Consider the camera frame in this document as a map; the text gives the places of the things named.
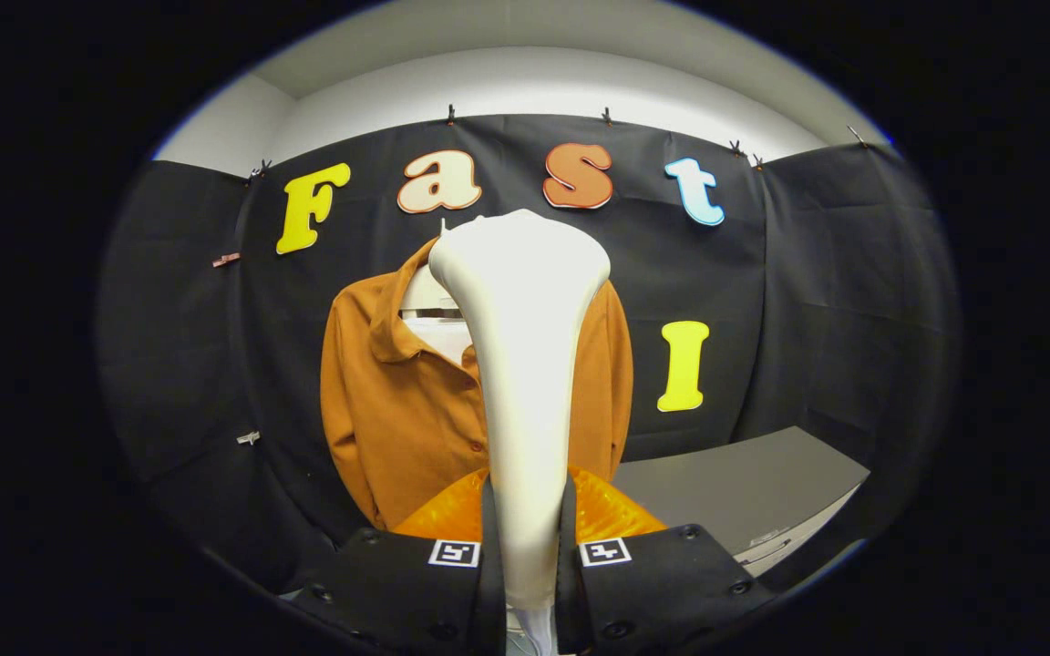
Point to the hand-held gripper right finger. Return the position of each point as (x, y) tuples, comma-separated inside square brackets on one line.
[(569, 583)]

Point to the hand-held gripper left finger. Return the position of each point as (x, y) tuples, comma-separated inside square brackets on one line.
[(491, 583)]

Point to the orange button-up shirt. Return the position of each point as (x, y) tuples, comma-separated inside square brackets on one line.
[(406, 428)]

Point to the grey cabinet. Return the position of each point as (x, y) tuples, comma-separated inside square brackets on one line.
[(744, 487)]

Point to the white mannequin torso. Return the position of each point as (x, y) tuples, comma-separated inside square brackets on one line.
[(443, 333)]

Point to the small silver clip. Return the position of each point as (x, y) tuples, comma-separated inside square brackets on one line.
[(248, 438)]

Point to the black backdrop cloth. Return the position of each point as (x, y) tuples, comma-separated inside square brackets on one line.
[(817, 301)]

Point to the small red clip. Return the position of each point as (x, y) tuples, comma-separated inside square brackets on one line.
[(226, 260)]

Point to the row of black cloth clips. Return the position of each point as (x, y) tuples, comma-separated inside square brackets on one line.
[(607, 116)]

